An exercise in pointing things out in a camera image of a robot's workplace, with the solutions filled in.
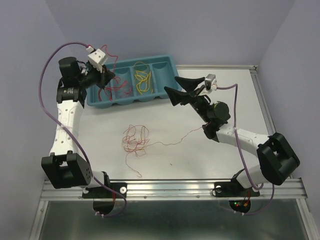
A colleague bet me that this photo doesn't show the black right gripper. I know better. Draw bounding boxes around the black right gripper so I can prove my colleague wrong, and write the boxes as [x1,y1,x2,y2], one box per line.
[164,75,211,123]

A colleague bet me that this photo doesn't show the yellow wire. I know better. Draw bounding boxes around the yellow wire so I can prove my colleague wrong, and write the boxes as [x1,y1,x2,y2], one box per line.
[134,68,155,95]

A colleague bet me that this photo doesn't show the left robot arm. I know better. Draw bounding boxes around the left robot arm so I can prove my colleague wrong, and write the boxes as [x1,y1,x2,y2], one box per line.
[41,57,115,197]

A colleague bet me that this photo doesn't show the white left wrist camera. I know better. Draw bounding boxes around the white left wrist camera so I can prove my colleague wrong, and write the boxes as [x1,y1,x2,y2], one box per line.
[86,45,108,73]

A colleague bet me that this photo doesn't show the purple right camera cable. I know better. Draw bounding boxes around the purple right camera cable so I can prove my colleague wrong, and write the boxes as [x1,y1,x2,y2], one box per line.
[216,83,276,216]

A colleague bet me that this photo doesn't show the aluminium front mounting rail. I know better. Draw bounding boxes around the aluminium front mounting rail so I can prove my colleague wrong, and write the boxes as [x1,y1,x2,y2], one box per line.
[40,178,308,202]

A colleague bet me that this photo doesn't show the teal four-compartment tray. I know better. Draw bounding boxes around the teal four-compartment tray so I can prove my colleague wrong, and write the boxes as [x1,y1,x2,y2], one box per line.
[86,55,182,109]

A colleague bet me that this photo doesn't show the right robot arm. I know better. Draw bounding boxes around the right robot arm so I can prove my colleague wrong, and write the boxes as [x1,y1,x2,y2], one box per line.
[164,74,301,195]

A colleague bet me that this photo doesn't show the bundle of thin wires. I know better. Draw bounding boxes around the bundle of thin wires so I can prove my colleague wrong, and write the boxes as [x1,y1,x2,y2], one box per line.
[121,123,208,178]

